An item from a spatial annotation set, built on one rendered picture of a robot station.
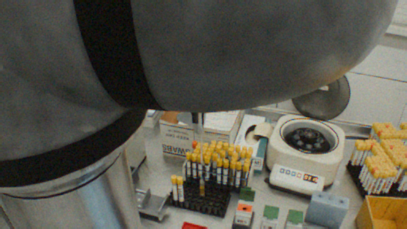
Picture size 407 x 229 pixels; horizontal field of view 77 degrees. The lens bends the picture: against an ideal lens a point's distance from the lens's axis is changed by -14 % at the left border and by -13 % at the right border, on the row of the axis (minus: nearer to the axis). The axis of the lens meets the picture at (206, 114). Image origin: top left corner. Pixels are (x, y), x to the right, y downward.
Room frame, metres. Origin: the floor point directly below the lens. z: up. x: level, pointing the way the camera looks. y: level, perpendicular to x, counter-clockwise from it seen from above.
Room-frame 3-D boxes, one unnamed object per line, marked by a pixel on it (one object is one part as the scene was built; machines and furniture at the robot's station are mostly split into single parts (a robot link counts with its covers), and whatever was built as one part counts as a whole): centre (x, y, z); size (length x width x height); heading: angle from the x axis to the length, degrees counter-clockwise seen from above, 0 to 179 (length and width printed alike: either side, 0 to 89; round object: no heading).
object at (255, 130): (0.83, -0.17, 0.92); 0.24 x 0.12 x 0.10; 163
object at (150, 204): (0.56, 0.21, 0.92); 0.21 x 0.07 x 0.05; 73
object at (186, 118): (0.58, 0.04, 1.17); 0.06 x 0.03 x 0.09; 72
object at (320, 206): (0.49, -0.33, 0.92); 0.10 x 0.07 x 0.10; 65
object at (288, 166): (0.74, -0.33, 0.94); 0.30 x 0.24 x 0.12; 154
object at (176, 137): (0.90, 0.00, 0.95); 0.29 x 0.25 x 0.15; 163
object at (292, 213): (0.47, -0.23, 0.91); 0.05 x 0.04 x 0.07; 163
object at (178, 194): (0.59, 0.02, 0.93); 0.17 x 0.09 x 0.11; 73
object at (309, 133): (0.76, -0.34, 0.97); 0.15 x 0.15 x 0.07
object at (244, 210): (0.50, -0.10, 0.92); 0.05 x 0.04 x 0.06; 164
